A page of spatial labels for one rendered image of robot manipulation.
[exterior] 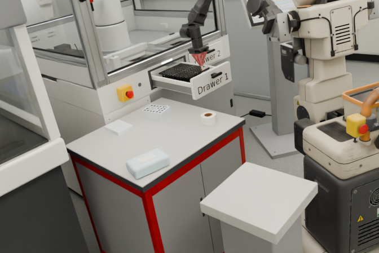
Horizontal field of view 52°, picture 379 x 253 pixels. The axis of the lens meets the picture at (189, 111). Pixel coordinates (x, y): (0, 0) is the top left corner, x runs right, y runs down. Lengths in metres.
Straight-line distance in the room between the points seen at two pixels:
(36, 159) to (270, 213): 0.88
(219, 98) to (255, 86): 1.33
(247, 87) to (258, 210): 2.77
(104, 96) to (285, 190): 1.04
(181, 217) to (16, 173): 0.67
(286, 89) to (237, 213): 1.85
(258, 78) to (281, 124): 0.86
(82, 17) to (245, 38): 2.17
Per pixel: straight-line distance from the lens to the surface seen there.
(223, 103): 2.62
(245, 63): 3.84
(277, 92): 2.95
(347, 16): 1.70
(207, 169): 1.69
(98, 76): 1.93
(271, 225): 1.19
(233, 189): 1.34
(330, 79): 1.78
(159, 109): 1.93
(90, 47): 1.89
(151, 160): 1.48
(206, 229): 1.83
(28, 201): 1.71
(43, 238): 1.81
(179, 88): 1.98
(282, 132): 3.11
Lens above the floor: 1.55
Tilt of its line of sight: 24 degrees down
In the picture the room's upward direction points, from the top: 9 degrees counter-clockwise
